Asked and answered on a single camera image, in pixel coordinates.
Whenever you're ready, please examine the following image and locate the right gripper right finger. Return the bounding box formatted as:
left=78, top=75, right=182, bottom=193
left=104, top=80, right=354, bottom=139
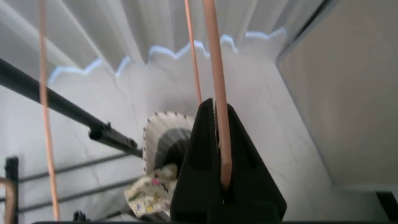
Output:
left=222, top=103, right=288, bottom=222

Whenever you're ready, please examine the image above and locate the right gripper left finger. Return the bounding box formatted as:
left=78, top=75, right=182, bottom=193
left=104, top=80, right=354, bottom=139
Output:
left=169, top=98, right=223, bottom=222

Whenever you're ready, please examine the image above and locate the white laundry basket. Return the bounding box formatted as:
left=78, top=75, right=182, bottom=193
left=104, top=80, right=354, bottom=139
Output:
left=142, top=111, right=196, bottom=177

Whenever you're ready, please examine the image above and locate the black clothes rack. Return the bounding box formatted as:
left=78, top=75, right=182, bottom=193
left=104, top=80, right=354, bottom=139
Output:
left=0, top=57, right=144, bottom=224

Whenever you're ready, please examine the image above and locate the cream printed garment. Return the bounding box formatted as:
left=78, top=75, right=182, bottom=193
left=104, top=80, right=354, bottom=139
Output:
left=123, top=162, right=178, bottom=218

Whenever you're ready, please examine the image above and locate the white curtain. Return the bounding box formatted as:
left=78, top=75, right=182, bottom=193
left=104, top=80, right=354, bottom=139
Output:
left=0, top=0, right=324, bottom=85

